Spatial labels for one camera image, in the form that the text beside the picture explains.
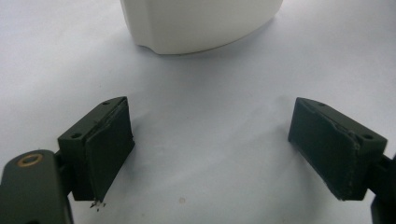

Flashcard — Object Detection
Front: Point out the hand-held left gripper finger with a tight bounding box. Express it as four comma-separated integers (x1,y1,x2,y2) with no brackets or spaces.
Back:
288,96,389,202

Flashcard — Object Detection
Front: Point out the white bottle with blue pump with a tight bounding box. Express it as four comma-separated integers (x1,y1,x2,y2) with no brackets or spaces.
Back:
120,0,284,56

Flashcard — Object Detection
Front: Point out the white table mat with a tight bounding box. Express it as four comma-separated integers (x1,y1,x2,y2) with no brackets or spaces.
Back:
0,0,396,224

